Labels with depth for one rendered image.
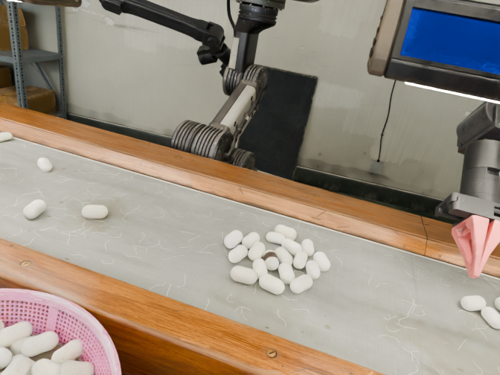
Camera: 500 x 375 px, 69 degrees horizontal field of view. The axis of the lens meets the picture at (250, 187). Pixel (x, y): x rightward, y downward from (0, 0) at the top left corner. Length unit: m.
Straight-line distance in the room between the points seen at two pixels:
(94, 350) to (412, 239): 0.53
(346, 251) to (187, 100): 2.19
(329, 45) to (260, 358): 2.23
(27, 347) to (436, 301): 0.52
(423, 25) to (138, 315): 0.39
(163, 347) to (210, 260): 0.17
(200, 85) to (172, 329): 2.33
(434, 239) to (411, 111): 1.92
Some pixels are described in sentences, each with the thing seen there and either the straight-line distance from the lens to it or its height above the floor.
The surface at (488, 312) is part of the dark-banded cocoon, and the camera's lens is 0.63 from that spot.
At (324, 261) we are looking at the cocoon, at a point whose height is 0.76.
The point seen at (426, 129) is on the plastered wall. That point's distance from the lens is 2.65.
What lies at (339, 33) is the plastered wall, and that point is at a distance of 2.48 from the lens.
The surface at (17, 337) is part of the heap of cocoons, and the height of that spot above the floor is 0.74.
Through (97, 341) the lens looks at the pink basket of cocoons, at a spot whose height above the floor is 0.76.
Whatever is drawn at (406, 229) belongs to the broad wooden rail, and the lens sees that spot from 0.73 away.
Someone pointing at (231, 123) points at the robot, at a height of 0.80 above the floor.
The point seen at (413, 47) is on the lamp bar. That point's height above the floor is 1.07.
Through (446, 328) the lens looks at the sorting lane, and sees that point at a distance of 0.58.
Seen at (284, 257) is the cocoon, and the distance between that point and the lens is 0.55.
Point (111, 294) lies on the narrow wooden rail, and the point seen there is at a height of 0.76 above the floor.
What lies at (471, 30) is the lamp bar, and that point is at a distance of 0.38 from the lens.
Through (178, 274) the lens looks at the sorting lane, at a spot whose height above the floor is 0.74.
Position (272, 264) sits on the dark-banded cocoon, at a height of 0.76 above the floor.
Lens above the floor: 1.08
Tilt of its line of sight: 26 degrees down
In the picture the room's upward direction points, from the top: 11 degrees clockwise
